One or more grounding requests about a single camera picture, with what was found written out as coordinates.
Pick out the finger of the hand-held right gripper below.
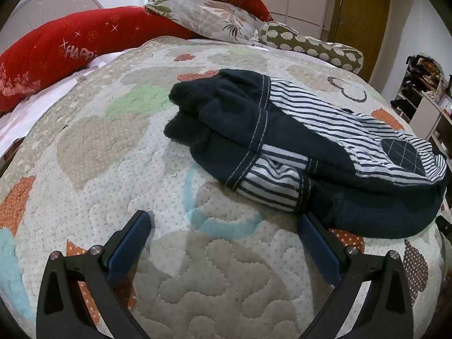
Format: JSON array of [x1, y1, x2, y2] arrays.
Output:
[[436, 215, 452, 241]]

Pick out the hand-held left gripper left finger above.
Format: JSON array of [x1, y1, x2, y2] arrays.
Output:
[[35, 210, 152, 339]]

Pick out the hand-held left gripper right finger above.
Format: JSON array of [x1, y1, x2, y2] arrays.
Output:
[[297, 213, 414, 339]]

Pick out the navy striped pants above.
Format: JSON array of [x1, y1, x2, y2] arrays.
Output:
[[164, 68, 448, 239]]

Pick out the quilted heart pattern blanket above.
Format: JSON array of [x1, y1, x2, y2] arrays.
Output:
[[0, 36, 449, 339]]

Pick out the white shelf unit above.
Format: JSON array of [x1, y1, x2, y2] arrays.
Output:
[[418, 78, 452, 156]]

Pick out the shoe rack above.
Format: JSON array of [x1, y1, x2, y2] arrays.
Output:
[[390, 54, 446, 121]]

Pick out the white bed sheet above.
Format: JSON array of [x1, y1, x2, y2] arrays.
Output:
[[0, 51, 124, 156]]

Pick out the olive patterned bolster pillow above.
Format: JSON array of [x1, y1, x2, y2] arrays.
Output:
[[259, 22, 364, 75]]

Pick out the red duvet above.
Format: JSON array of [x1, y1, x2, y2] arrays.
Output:
[[0, 6, 198, 112]]

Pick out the wooden door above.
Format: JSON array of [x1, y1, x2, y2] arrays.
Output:
[[327, 0, 391, 45]]

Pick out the floral pillow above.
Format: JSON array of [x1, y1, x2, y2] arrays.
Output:
[[145, 0, 271, 45]]

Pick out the white headboard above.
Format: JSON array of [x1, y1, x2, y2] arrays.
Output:
[[0, 0, 105, 43]]

